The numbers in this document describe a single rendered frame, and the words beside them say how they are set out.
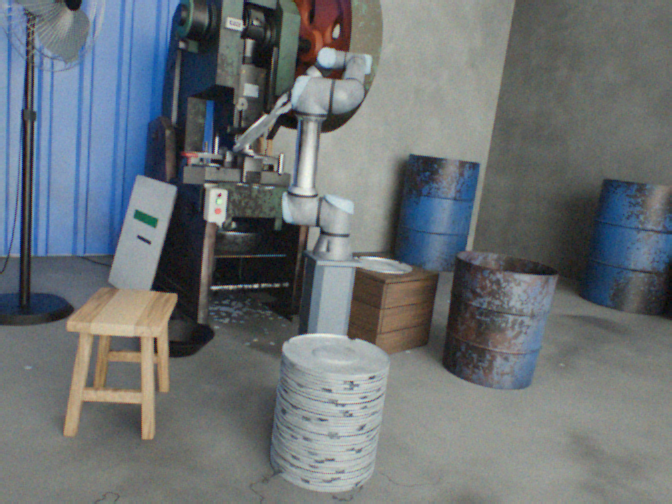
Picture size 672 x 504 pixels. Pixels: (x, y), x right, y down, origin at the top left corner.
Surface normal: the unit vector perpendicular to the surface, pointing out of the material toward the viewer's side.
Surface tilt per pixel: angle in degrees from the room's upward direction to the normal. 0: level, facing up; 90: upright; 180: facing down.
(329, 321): 90
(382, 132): 90
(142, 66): 90
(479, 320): 92
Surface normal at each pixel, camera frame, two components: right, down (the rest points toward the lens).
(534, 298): 0.37, 0.26
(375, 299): -0.72, 0.04
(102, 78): 0.58, 0.22
